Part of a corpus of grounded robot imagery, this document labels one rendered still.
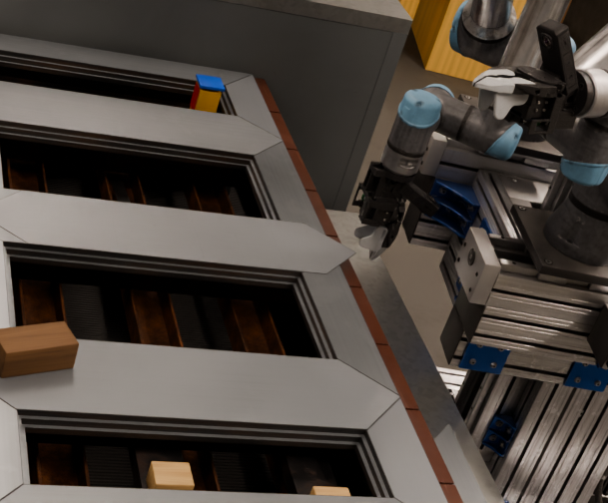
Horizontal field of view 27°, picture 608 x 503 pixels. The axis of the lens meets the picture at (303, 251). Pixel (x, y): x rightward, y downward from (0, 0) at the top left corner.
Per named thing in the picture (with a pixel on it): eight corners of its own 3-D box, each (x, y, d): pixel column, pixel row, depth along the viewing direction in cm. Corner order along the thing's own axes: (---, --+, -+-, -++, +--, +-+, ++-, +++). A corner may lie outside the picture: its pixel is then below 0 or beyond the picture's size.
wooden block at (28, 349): (0, 379, 188) (6, 352, 185) (-14, 354, 192) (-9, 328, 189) (74, 368, 195) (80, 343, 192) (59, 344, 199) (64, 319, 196)
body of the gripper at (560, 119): (526, 135, 182) (583, 134, 189) (542, 79, 178) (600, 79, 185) (491, 116, 187) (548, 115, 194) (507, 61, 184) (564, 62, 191)
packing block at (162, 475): (150, 503, 185) (156, 483, 183) (145, 479, 189) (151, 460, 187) (189, 504, 187) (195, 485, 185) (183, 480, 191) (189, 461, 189)
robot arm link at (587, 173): (567, 154, 210) (593, 96, 204) (612, 190, 203) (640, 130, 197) (534, 155, 205) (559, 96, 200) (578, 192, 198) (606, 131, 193)
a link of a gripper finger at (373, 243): (349, 255, 250) (363, 218, 245) (376, 258, 252) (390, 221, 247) (353, 264, 247) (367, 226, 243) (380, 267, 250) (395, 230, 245)
